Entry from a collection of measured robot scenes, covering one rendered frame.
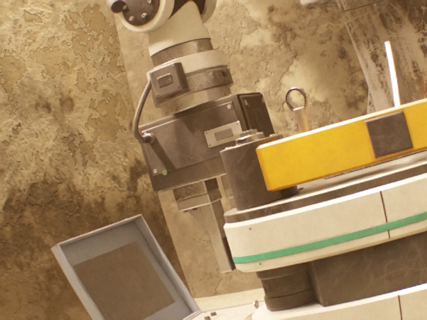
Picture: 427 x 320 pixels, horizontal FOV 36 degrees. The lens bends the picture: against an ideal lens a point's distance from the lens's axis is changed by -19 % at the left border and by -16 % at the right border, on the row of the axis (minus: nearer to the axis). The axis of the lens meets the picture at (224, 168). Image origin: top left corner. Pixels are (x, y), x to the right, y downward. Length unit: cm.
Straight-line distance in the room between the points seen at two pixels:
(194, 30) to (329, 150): 65
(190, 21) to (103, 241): 51
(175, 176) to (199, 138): 9
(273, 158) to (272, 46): 113
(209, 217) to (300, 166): 61
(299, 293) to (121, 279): 70
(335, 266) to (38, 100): 125
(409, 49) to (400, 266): 35
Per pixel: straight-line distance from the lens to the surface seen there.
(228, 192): 145
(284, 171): 90
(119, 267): 159
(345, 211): 84
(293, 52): 199
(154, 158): 146
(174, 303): 169
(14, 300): 172
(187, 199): 148
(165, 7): 142
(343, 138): 85
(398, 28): 102
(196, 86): 141
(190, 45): 144
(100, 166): 209
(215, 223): 147
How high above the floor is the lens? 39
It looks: 1 degrees down
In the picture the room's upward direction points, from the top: 16 degrees counter-clockwise
